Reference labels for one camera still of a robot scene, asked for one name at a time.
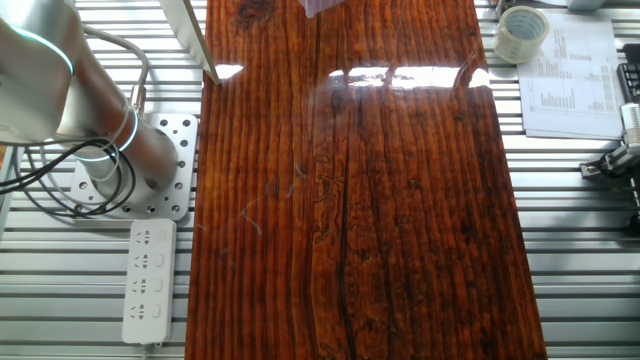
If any grey metal block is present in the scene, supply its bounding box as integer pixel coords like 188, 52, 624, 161
565, 0, 609, 11

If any printed paper sheet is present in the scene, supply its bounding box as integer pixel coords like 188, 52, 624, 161
517, 9, 626, 141

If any clear packing tape roll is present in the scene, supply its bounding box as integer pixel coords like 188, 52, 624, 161
493, 4, 551, 65

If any black keyboard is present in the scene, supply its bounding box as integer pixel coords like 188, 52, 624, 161
616, 43, 640, 105

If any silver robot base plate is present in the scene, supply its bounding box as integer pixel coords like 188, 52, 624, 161
68, 112, 200, 222

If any white power strip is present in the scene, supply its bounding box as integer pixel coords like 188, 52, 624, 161
121, 218, 178, 360

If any grey cable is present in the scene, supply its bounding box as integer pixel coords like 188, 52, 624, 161
37, 22, 151, 211

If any purple pipette tip box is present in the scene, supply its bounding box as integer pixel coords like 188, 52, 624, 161
298, 0, 346, 19

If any silver exterior camera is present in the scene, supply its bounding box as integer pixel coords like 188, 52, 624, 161
619, 102, 640, 151

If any wood-grain table board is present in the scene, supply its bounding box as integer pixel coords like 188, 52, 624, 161
184, 0, 549, 360

